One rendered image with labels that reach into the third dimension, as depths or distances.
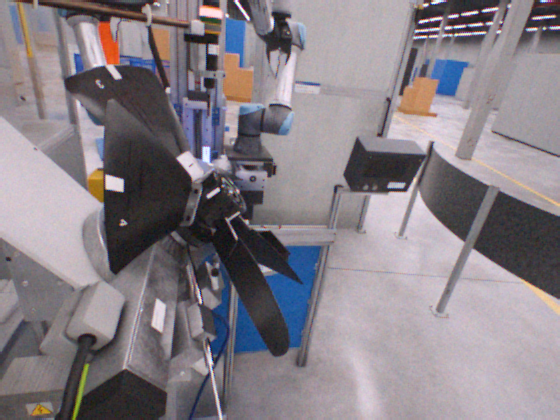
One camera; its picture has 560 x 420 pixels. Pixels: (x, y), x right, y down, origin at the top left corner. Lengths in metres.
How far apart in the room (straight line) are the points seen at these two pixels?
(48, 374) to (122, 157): 0.58
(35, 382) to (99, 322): 0.40
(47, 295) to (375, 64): 2.59
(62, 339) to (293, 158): 2.43
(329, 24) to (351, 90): 0.51
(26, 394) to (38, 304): 0.18
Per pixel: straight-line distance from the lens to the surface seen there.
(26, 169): 0.80
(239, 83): 10.10
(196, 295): 0.63
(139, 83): 0.82
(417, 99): 13.14
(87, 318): 0.53
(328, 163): 2.90
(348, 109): 2.84
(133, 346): 0.51
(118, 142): 0.48
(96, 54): 1.61
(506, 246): 2.26
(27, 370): 0.95
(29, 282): 0.82
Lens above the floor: 1.52
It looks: 26 degrees down
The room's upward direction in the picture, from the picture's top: 8 degrees clockwise
